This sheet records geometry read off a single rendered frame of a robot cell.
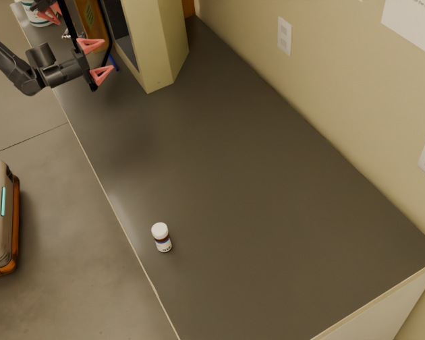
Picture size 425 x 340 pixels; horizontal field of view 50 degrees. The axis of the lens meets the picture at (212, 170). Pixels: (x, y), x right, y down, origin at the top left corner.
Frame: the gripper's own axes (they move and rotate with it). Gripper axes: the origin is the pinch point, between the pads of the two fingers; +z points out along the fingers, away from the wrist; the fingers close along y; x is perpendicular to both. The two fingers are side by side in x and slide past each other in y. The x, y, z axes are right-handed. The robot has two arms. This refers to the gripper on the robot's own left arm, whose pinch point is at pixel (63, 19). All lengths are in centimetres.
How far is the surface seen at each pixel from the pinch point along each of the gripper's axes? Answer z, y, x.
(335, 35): 33, -81, 23
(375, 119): 52, -84, 39
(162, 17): 16.2, -29.6, -1.9
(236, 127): 52, -40, 23
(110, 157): 34.1, -2.8, 36.1
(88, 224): 99, 79, 2
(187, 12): 38, -20, -46
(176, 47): 31.7, -23.7, -9.0
